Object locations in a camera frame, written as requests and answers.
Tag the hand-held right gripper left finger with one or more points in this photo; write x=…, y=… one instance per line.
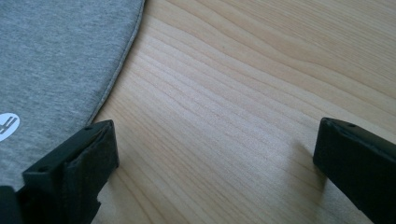
x=71, y=174

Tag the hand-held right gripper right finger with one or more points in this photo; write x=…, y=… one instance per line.
x=361, y=165

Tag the grey cloth garment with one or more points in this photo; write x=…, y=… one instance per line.
x=59, y=68

